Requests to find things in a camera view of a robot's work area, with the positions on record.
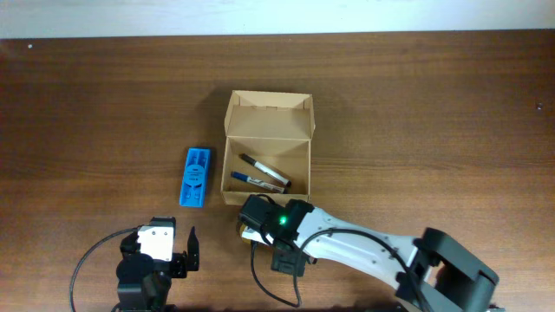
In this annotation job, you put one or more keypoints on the yellow adhesive tape roll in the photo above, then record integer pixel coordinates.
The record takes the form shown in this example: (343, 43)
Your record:
(247, 234)

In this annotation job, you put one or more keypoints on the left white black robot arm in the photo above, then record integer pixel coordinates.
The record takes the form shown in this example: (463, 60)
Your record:
(143, 291)

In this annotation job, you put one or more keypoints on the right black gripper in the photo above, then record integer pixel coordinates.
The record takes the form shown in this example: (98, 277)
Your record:
(281, 262)

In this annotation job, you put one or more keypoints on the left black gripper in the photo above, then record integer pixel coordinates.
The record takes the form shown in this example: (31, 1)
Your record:
(179, 259)

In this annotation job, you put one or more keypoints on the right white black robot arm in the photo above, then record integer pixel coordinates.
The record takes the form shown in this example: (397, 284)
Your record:
(433, 272)

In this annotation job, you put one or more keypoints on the brown cardboard box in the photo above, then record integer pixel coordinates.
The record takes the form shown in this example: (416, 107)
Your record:
(275, 129)

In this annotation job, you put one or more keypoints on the black whiteboard marker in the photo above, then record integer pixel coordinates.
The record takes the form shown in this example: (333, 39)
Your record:
(265, 169)

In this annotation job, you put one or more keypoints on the blue whiteboard marker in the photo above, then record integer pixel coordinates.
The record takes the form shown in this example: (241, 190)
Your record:
(258, 182)

